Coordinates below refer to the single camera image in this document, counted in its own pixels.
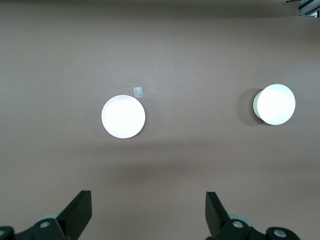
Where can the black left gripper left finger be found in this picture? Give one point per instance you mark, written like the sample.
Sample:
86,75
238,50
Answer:
75,220

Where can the brown table cover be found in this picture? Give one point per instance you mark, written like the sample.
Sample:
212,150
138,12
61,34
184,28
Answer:
160,50

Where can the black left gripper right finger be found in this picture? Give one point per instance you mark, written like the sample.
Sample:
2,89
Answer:
217,220

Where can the aluminium profile post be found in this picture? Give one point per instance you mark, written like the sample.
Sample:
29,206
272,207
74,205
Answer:
310,7

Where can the white bowl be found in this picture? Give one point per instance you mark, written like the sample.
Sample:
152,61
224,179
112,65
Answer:
275,104
123,116

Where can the clear tape piece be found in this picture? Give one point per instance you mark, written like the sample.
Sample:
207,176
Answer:
138,91

